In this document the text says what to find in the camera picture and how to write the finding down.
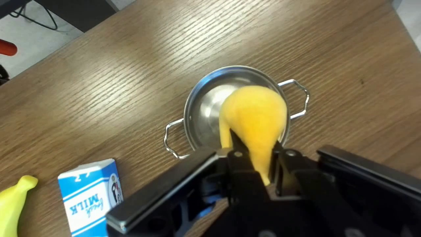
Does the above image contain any orange round plushy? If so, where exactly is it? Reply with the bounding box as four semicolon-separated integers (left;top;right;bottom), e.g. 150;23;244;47
217;85;290;188

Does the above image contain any orange black clamp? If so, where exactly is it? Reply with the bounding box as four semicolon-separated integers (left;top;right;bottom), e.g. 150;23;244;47
0;39;19;57

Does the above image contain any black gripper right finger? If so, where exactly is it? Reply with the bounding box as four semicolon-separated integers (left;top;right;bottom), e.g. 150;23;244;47
269;143;421;209

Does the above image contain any yellow toy banana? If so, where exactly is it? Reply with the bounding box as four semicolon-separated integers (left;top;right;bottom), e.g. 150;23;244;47
0;174;40;237

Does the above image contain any small steel pot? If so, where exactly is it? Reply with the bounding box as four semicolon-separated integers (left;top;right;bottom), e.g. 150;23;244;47
163;65;312;161

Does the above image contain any thin black cable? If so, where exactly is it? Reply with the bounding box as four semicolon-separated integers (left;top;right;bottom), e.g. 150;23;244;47
8;0;60;32

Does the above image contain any blue white milk carton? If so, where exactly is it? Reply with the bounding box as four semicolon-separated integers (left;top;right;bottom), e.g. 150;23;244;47
57;159;125;237

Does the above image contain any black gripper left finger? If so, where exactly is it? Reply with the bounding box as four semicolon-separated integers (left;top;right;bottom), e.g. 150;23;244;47
106;131;270;237

